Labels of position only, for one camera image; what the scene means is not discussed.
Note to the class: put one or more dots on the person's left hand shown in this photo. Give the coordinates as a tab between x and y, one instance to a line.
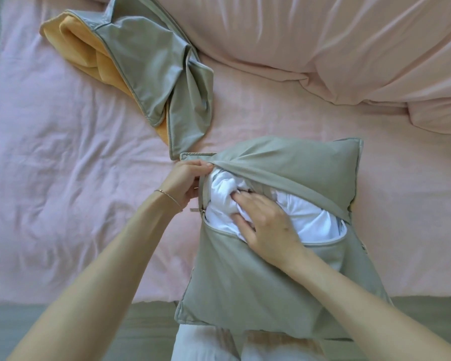
182	180

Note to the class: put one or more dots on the person's right hand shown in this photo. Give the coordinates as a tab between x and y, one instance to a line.
274	233

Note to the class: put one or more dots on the white cushion insert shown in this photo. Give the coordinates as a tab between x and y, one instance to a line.
312	218

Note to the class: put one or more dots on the grey-green cushion cover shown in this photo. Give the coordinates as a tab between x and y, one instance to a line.
146	60
248	289

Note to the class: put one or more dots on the person's left forearm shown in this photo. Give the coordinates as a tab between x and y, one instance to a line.
94	278

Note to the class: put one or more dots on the person's right forearm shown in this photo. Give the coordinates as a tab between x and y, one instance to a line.
372	315

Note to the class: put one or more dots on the person's white trousers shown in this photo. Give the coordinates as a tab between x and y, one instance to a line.
195	345

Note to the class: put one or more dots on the pink bed sheet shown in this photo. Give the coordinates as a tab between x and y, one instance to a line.
60	165

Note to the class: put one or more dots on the pink duvet with white ruffle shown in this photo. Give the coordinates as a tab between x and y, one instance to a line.
304	37

